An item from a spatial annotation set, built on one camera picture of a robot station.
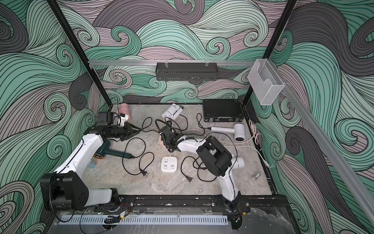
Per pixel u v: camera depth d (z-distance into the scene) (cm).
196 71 95
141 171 84
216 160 50
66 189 40
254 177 81
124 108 114
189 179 81
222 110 126
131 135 73
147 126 106
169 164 84
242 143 97
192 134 101
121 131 71
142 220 70
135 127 78
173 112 110
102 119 64
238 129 97
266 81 78
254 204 74
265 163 90
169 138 73
